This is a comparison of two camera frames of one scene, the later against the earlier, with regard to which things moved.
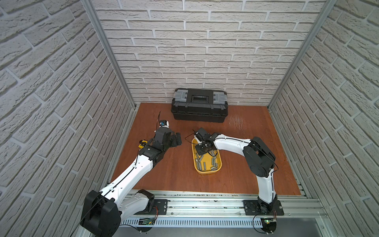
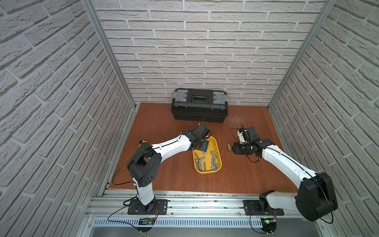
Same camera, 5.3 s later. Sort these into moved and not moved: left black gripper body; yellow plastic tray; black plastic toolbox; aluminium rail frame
Moved: left black gripper body
Not moved: yellow plastic tray; black plastic toolbox; aluminium rail frame
